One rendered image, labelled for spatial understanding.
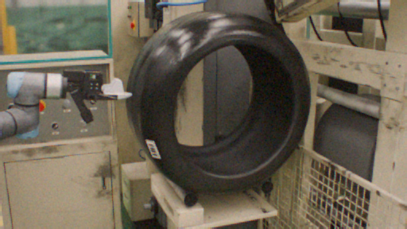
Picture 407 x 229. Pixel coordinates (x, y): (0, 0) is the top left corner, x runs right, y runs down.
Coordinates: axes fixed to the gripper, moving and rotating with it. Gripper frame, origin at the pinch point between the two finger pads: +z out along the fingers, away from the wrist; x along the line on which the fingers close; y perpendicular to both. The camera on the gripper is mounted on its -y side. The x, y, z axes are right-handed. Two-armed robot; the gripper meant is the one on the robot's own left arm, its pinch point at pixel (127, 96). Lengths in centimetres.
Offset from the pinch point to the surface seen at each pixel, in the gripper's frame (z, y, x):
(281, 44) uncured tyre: 43.5, 21.2, -12.4
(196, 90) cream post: 33.3, -1.8, 28.4
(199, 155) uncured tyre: 32.7, -24.1, 15.6
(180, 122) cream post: 28.0, -15.0, 28.4
